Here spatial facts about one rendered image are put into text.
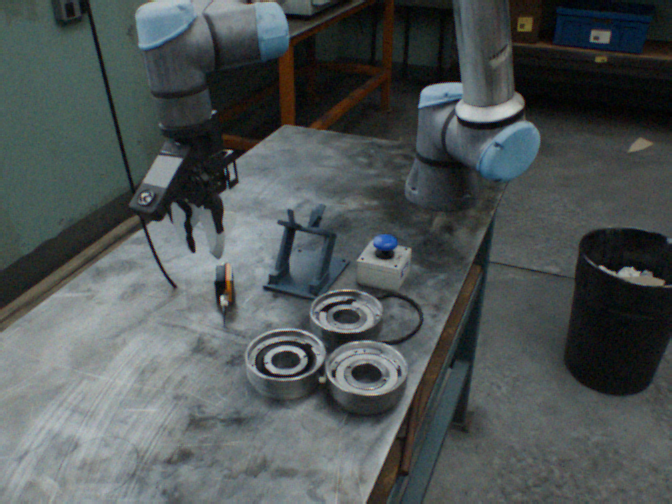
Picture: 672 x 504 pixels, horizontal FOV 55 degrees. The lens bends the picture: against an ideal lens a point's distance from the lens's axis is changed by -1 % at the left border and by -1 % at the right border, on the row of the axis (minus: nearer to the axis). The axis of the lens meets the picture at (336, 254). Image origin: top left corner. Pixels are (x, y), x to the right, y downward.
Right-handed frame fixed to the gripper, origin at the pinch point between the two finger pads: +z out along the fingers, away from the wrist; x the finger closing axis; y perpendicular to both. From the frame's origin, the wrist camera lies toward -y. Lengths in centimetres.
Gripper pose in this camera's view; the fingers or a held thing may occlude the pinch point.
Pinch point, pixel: (201, 250)
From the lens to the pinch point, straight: 100.7
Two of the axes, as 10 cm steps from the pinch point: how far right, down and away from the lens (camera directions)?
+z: 0.7, 8.4, 5.3
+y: 4.6, -5.0, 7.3
